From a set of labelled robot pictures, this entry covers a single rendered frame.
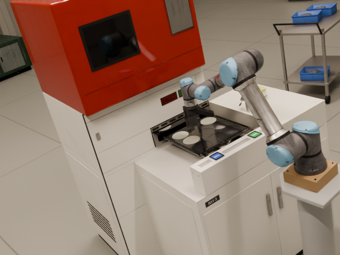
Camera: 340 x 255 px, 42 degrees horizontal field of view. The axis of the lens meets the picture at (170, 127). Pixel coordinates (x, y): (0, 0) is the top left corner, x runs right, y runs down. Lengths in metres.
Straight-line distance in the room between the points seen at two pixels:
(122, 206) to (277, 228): 0.91
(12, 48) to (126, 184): 6.66
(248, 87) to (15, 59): 7.44
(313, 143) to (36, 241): 2.49
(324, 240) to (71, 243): 2.00
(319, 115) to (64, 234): 2.20
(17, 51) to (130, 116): 6.68
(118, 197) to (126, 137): 0.36
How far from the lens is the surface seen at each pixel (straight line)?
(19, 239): 3.94
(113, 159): 2.57
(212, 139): 2.51
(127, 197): 2.71
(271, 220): 2.59
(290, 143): 1.97
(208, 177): 2.15
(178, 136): 2.63
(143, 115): 2.59
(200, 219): 2.23
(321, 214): 2.26
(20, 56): 9.13
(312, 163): 2.11
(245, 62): 1.98
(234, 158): 2.22
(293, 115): 2.49
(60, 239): 3.71
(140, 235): 2.88
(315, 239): 2.35
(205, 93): 2.31
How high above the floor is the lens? 2.06
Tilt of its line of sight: 25 degrees down
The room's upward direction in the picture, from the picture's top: 14 degrees counter-clockwise
